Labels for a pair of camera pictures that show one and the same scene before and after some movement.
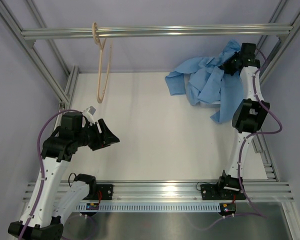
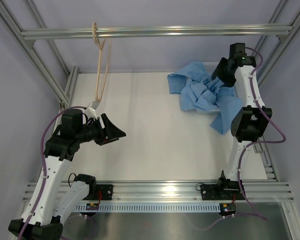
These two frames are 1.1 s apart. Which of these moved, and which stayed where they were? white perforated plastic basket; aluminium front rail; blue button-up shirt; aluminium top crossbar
Moved: white perforated plastic basket; blue button-up shirt
Stayed: aluminium front rail; aluminium top crossbar
